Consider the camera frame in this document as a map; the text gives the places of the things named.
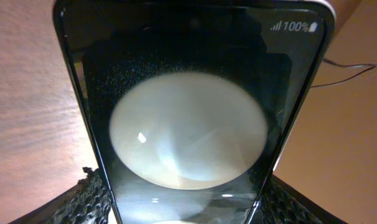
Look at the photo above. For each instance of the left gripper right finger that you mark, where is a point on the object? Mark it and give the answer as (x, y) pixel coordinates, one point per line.
(282, 204)

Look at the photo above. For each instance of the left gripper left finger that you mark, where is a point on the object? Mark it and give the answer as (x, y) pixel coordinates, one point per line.
(88, 202)

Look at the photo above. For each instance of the black smartphone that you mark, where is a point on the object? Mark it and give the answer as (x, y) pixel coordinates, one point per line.
(188, 104)

